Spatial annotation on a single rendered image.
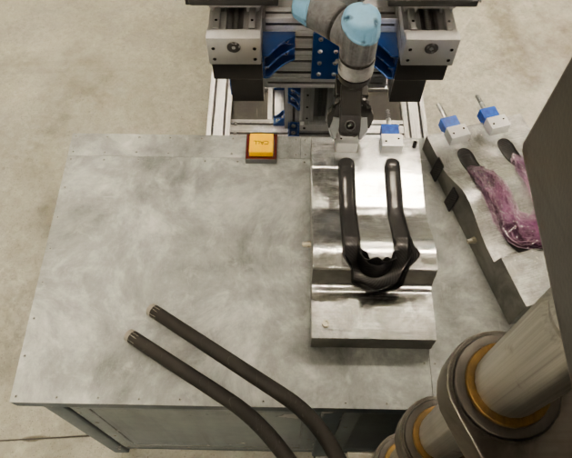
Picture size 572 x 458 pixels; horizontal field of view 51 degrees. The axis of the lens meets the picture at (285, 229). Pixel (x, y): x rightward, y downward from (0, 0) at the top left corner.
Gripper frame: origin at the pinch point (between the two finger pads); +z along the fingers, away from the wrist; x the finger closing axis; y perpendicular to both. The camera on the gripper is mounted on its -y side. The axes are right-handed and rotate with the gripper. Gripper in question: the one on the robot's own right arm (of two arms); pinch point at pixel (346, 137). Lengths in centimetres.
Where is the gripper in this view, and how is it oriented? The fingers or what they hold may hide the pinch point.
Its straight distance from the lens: 146.3
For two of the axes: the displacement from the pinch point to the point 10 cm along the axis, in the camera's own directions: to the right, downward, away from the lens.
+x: -10.0, -0.1, 0.1
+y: 0.2, -8.7, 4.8
